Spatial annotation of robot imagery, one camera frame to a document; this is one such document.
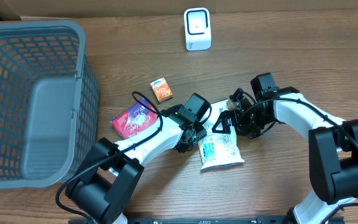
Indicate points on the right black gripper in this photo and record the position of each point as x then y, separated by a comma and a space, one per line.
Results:
234, 115

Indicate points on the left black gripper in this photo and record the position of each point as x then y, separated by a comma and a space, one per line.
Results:
185, 147

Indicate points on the yellow snack bag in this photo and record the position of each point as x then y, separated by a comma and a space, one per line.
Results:
216, 149

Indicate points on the small orange juice carton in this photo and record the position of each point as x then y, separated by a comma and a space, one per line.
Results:
161, 90

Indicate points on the purple red snack pouch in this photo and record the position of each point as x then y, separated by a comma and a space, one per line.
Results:
133, 121

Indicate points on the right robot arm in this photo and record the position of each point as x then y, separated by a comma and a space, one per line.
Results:
332, 146

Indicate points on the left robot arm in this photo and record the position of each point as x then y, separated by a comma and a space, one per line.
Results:
104, 183

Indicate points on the white barcode scanner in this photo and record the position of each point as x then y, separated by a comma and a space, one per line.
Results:
197, 26

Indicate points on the grey plastic mesh basket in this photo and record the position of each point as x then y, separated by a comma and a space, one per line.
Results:
49, 98

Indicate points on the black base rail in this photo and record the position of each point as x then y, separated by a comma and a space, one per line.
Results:
222, 220

